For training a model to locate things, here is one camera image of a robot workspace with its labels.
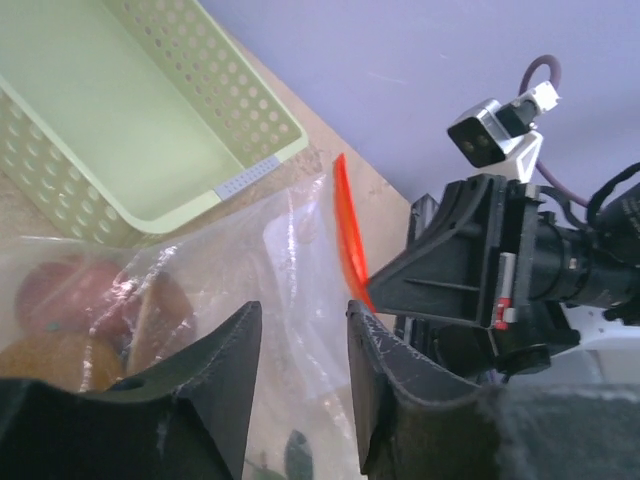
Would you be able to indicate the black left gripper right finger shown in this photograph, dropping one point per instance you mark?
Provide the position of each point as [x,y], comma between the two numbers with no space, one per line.
[416,420]

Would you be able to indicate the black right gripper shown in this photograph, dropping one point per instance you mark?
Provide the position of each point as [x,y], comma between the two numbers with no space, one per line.
[460,282]

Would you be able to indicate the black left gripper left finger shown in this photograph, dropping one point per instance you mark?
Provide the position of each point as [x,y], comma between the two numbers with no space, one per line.
[186,417]

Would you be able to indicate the clear zip bag brown food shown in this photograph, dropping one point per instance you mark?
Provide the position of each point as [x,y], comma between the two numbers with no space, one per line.
[297,252]

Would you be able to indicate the red fake apple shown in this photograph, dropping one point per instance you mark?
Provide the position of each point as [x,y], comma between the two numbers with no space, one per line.
[75,293]

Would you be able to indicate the green perforated plastic basket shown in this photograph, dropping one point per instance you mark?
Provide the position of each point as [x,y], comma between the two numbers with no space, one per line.
[122,121]

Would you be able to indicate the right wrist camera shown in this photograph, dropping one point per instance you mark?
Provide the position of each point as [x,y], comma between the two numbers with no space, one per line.
[502,139]

